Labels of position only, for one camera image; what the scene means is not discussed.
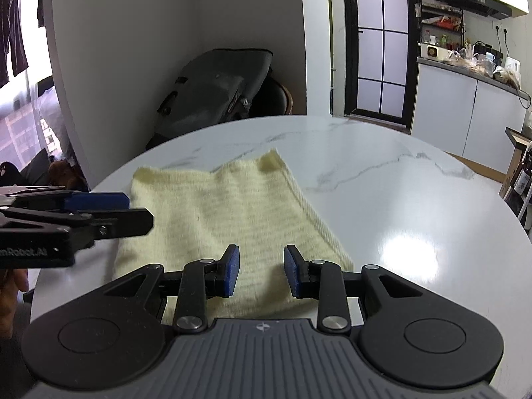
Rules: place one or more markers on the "yellow knitted towel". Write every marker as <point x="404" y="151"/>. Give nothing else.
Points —
<point x="232" y="208"/>

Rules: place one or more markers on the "dark hanging clothes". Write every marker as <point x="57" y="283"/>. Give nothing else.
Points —
<point x="12" y="29"/>

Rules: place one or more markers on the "white kitchen appliance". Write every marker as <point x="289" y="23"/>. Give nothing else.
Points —
<point x="432" y="51"/>

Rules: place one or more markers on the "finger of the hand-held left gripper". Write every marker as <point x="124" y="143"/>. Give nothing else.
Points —
<point x="124" y="221"/>
<point x="99" y="202"/>

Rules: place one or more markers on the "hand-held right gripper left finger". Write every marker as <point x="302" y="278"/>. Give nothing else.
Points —
<point x="232" y="270"/>

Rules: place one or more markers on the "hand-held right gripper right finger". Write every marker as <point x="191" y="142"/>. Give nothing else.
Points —
<point x="291" y="272"/>

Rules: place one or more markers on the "dark round chair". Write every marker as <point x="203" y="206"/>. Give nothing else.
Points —
<point x="272" y="99"/>

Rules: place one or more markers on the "person's left hand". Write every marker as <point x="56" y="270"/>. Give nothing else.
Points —
<point x="11" y="293"/>

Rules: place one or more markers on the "black range hood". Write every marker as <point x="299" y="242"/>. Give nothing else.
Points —
<point x="469" y="0"/>

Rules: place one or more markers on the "black framed glass door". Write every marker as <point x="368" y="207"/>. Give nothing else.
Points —
<point x="380" y="50"/>

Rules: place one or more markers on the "brown plush toy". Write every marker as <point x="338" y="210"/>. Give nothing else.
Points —
<point x="62" y="173"/>

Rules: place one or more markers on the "black kitchen shelf rack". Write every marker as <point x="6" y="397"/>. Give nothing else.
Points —
<point x="440" y="25"/>

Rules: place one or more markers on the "dark wine bottle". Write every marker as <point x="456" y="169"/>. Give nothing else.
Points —
<point x="524" y="174"/>

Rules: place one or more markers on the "white base cabinets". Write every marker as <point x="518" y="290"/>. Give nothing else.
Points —
<point x="449" y="108"/>

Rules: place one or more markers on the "dark cushion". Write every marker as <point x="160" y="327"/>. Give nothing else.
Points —
<point x="37" y="168"/>

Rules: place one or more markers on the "wooden rack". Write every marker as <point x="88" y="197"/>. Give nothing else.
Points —
<point x="513" y="145"/>

